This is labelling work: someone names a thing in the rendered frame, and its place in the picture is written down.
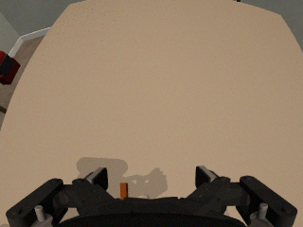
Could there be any orange rod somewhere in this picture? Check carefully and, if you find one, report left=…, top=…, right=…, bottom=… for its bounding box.
left=120, top=183, right=128, bottom=200

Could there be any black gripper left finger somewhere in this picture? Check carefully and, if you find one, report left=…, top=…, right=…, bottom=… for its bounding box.
left=6, top=167, right=132, bottom=227

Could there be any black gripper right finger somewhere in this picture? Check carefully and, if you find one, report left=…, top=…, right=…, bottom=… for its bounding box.
left=168, top=166, right=297, bottom=227

